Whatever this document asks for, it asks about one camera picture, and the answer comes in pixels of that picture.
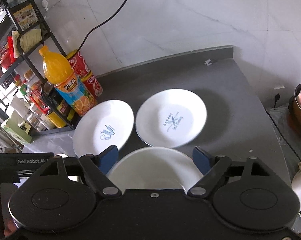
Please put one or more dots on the plain white plate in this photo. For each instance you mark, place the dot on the plain white plate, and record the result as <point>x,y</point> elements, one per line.
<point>155,168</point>

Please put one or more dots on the orange juice bottle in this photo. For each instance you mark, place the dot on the orange juice bottle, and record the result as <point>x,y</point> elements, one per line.
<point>58,72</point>

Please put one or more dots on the green tea box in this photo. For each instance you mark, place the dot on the green tea box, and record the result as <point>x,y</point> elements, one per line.
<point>17,128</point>

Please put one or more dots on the soy sauce bottle yellow label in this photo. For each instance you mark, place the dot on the soy sauce bottle yellow label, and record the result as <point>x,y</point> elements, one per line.
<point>60,112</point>

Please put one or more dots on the red drink can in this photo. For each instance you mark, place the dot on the red drink can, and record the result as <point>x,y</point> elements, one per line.
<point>79,65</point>

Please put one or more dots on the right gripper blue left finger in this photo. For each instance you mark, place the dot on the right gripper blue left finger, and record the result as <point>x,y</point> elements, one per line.
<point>95,169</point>

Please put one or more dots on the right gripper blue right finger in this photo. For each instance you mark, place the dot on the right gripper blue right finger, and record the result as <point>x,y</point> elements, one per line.
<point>213,169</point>

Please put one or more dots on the white plate Bakery print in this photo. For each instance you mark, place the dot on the white plate Bakery print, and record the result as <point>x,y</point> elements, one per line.
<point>171,118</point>

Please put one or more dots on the white plate Sweet print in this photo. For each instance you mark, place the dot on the white plate Sweet print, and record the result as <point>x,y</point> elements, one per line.
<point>109,123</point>

